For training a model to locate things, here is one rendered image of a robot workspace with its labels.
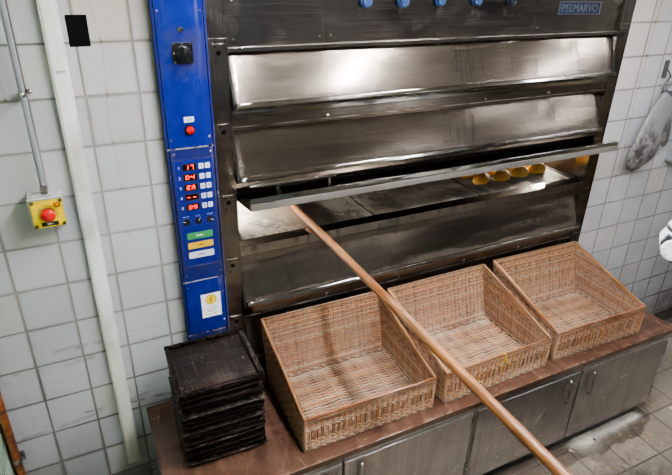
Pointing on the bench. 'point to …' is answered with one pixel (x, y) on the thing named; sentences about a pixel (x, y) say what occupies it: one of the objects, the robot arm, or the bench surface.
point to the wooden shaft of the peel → (443, 355)
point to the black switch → (182, 53)
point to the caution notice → (211, 304)
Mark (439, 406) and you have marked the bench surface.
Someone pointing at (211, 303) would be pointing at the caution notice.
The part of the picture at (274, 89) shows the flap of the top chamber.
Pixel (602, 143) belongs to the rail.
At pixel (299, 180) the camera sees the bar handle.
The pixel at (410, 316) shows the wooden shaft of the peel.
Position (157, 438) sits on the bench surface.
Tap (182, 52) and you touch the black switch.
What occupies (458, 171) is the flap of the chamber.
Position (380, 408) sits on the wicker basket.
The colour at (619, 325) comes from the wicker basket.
